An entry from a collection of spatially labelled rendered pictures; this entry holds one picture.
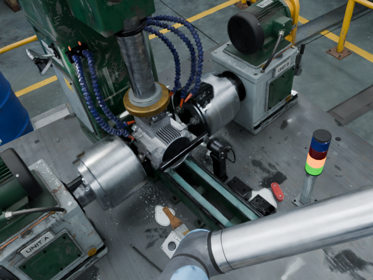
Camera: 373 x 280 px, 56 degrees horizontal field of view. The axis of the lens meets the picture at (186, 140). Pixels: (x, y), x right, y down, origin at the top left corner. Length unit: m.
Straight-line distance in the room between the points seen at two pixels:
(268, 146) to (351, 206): 1.08
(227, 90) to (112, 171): 0.58
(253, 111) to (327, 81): 1.80
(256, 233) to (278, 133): 1.12
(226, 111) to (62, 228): 0.78
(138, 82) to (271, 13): 0.65
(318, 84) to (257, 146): 1.71
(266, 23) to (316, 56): 2.13
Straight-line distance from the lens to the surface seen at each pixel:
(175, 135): 1.39
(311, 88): 3.29
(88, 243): 1.41
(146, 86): 1.29
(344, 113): 3.07
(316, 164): 1.31
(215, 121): 1.47
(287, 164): 1.67
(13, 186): 1.17
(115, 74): 1.49
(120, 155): 1.31
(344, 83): 3.40
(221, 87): 1.50
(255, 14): 1.55
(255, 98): 1.60
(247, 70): 1.56
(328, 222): 0.69
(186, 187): 1.45
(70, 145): 1.93
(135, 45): 1.19
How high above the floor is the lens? 2.12
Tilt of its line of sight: 48 degrees down
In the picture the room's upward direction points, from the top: 10 degrees counter-clockwise
